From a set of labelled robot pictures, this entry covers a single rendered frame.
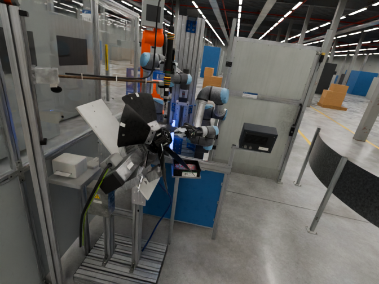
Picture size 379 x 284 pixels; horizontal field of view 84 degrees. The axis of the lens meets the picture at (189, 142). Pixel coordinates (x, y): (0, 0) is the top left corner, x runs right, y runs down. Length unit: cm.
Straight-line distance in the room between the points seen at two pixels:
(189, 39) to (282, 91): 158
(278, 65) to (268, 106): 56
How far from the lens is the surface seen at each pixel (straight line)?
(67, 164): 157
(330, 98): 1352
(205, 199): 209
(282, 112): 330
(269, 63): 316
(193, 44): 223
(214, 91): 170
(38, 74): 125
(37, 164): 139
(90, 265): 208
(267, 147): 180
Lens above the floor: 171
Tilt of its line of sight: 23 degrees down
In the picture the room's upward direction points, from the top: 8 degrees clockwise
